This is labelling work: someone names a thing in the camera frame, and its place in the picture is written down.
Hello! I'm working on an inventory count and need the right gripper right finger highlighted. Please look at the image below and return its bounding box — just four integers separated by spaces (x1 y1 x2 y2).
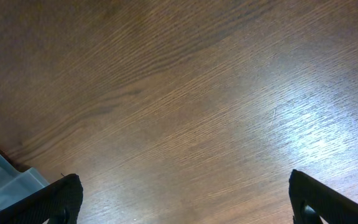
288 169 358 224

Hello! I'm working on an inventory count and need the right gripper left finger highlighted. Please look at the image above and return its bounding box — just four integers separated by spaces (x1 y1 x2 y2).
0 174 83 224

